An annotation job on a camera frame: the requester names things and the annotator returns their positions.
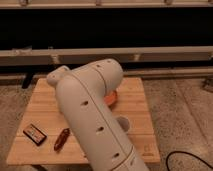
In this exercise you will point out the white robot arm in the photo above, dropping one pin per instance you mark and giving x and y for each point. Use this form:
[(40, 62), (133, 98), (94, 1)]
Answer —
[(80, 96)]

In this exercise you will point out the wooden table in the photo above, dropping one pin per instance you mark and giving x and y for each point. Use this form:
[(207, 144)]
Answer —
[(42, 111)]

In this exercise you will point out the black orange small box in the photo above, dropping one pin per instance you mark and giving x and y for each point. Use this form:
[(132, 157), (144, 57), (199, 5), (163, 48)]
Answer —
[(34, 134)]

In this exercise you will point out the grey cup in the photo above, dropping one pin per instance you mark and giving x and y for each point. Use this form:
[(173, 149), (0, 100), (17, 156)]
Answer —
[(124, 123)]

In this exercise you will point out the orange ceramic bowl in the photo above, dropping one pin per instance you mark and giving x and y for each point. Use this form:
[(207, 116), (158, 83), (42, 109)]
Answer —
[(111, 98)]

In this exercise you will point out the brown bottle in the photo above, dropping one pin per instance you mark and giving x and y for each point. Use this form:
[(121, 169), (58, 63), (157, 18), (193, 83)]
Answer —
[(62, 138)]

